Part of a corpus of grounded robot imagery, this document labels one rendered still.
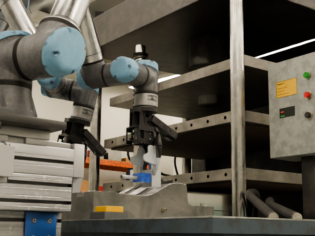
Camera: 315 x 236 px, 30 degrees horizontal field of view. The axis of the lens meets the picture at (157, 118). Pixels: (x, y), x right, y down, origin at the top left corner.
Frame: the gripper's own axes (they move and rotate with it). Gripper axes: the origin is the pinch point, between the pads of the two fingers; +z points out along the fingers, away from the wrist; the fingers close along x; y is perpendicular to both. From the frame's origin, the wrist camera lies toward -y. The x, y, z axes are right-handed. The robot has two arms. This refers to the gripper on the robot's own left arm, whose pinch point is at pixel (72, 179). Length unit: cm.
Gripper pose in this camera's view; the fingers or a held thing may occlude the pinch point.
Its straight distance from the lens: 202.4
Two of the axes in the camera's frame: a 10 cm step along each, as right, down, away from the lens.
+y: -7.9, -2.6, -5.6
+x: 5.8, -0.1, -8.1
